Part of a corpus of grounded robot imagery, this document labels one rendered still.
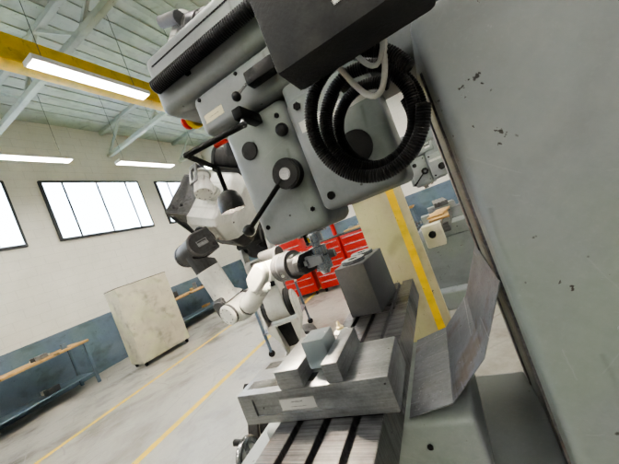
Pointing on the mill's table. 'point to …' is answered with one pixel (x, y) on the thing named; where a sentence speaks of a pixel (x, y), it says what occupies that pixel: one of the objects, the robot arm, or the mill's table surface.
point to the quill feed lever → (284, 178)
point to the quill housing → (262, 141)
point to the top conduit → (203, 47)
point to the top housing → (240, 44)
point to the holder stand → (366, 282)
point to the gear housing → (250, 98)
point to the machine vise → (332, 384)
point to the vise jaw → (294, 369)
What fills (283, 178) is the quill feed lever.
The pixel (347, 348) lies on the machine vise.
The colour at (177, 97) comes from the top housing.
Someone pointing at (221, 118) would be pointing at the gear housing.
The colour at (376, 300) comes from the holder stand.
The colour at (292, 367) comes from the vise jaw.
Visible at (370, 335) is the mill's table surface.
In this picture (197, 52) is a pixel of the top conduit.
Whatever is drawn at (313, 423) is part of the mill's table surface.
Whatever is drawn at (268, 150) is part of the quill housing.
